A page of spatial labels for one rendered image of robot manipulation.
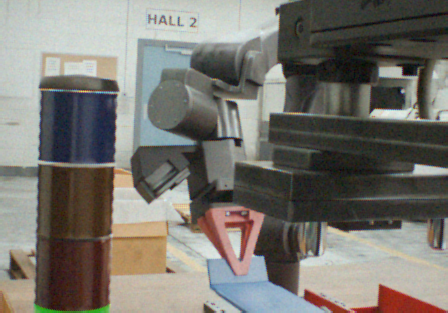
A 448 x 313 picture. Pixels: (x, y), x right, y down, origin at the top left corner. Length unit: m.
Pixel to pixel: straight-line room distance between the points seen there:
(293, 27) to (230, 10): 11.59
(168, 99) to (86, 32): 10.74
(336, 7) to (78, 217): 0.24
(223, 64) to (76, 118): 0.53
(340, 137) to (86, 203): 0.24
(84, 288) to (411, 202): 0.31
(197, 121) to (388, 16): 0.39
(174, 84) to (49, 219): 0.47
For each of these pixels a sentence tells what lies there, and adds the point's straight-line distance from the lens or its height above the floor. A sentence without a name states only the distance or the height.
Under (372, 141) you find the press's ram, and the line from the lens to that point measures 0.50.
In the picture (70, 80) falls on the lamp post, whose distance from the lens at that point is 0.34.
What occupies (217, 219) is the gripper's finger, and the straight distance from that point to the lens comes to 0.81.
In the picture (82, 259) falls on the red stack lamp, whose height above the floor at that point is 1.11.
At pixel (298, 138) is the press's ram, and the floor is 1.16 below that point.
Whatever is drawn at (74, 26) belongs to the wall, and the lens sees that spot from 11.51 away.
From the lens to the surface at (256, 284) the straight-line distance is 0.82.
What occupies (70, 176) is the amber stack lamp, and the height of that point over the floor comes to 1.15.
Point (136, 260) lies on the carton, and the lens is 4.18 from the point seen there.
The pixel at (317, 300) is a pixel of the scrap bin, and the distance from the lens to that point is 0.92.
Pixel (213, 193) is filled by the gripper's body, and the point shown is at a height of 1.09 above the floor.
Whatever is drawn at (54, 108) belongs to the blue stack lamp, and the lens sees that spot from 0.35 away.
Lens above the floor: 1.19
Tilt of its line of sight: 3 degrees down
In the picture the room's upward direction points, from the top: 3 degrees clockwise
